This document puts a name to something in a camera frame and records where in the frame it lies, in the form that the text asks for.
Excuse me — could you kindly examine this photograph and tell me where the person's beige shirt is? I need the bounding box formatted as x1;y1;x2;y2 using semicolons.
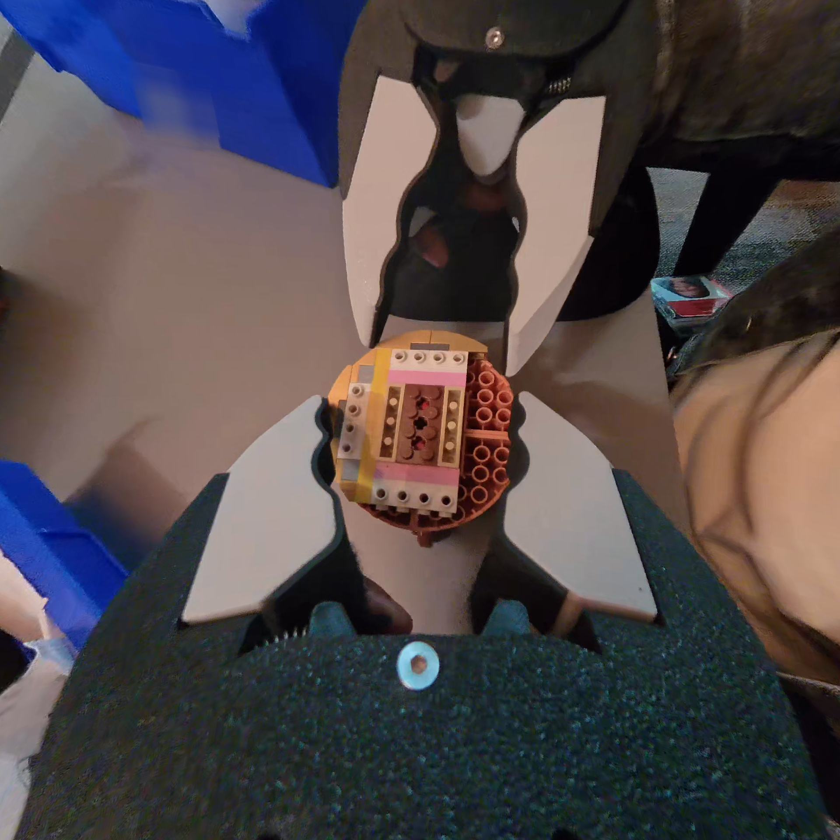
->
672;328;840;685

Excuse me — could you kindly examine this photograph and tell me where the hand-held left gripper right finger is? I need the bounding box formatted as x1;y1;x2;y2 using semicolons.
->
502;392;658;641

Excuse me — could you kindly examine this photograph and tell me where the person's right hand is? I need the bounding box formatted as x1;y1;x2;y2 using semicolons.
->
407;176;527;271

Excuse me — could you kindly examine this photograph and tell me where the blue plastic bin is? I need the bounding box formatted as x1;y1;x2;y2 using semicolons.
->
0;459;130;652
0;0;368;189

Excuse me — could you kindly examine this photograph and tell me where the white dotted paper bag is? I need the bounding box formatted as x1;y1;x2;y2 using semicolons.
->
0;554;74;809

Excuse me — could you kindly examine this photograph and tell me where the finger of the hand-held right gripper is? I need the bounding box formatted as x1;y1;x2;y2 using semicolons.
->
341;72;441;349
505;95;606;378

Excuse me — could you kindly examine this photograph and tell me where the person's right forearm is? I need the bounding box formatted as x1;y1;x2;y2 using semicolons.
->
630;0;840;144

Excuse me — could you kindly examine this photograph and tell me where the red and white packet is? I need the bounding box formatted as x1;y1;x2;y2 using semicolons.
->
650;276;736;324

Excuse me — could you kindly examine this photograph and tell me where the black mesh chair seat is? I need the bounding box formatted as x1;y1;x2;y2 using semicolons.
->
387;164;662;324

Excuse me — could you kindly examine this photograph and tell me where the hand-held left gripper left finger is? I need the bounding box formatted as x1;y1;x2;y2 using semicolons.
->
180;395;347;624

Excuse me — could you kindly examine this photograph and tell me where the lego flower pot model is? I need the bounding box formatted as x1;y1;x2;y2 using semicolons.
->
327;331;516;547

